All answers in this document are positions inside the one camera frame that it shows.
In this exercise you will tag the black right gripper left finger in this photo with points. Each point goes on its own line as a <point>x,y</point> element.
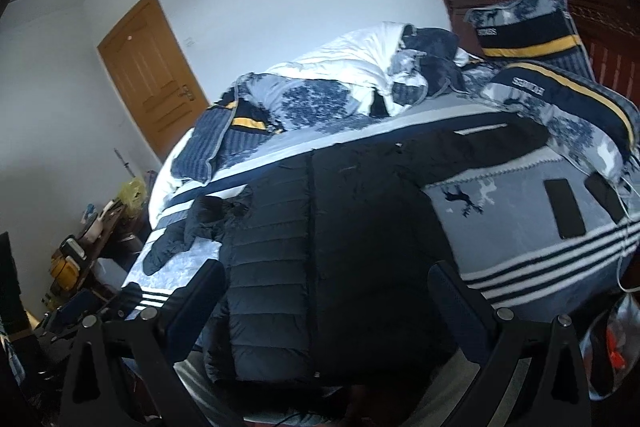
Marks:
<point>121,370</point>

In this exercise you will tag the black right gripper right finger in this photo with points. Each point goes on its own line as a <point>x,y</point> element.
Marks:
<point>531,373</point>

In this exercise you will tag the black puffer jacket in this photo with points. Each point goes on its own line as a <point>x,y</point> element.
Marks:
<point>326,258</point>

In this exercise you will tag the grey red bag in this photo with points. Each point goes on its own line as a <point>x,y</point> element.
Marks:
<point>610,347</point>

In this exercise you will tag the cluttered wooden side table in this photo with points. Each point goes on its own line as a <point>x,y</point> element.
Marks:
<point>99,257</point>

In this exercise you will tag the blue striped bed blanket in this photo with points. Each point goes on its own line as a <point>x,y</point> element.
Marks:
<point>498,219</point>

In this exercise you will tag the black smartphone on bed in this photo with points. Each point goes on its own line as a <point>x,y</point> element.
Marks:
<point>566,212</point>

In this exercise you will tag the yellow plastic bag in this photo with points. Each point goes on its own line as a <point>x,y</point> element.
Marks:
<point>132,195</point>

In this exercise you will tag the lying blue HOMES pillow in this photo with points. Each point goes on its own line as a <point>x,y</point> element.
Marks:
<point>592,125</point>

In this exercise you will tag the brown wooden door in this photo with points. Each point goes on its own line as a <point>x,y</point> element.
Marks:
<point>146,64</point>

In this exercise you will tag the blue white crumpled duvet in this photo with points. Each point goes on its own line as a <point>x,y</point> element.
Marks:
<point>375,72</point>

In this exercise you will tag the upright blue HOMES pillow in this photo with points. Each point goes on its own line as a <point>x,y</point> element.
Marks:
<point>538,30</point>

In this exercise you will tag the dark red wooden headboard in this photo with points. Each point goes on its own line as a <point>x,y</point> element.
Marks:
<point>609,30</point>

